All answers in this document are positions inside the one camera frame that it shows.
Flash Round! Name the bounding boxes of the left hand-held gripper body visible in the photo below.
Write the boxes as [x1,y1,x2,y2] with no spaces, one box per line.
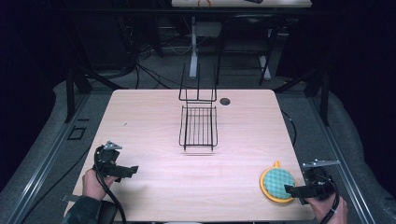
[92,140,123,172]

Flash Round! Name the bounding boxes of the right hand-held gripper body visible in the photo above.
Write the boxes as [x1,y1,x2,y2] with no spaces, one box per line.
[301,159,341,201]

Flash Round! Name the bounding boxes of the black wire rack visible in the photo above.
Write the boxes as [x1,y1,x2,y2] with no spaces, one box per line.
[177,63,219,152]

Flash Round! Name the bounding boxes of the person's right hand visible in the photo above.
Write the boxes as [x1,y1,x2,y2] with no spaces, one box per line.
[303,191,349,224]

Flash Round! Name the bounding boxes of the person's left hand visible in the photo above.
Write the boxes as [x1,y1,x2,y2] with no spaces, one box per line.
[81,167,120,202]

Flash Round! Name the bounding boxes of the black metal stand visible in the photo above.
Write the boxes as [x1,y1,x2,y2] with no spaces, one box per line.
[64,63,129,124]
[273,66,332,127]

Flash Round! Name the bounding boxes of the grey box under desk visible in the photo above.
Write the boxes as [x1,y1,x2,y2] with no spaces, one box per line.
[195,21,222,39]

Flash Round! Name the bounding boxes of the black chair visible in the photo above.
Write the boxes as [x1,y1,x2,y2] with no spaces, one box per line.
[215,12,283,87]

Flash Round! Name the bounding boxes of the white background desk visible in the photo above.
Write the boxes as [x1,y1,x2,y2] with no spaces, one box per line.
[171,0,313,79]

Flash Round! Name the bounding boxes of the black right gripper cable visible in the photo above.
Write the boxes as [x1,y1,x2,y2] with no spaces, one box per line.
[318,174,341,224]

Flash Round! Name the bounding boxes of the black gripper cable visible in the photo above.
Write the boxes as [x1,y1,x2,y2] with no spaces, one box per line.
[318,174,341,224]
[92,146,128,224]

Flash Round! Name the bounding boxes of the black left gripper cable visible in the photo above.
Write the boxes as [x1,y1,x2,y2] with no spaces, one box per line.
[92,146,128,224]

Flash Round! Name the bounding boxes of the aluminium floor rail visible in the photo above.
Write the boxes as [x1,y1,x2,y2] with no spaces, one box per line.
[6,92,90,224]
[307,92,379,224]

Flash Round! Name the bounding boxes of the black cable beside table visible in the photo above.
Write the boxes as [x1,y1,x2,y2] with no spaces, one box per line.
[280,109,298,147]

